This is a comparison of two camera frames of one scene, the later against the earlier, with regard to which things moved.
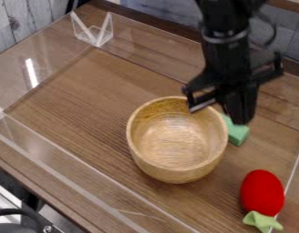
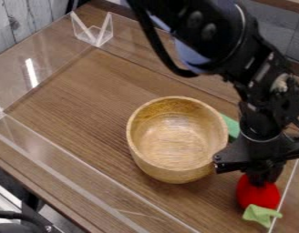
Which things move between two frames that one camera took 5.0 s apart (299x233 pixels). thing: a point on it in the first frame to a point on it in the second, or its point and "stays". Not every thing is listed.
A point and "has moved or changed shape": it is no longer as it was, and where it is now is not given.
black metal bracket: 42,224 stays
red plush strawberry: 262,193 has moved or changed shape
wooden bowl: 177,146 stays
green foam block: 238,132 stays
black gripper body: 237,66 to 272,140
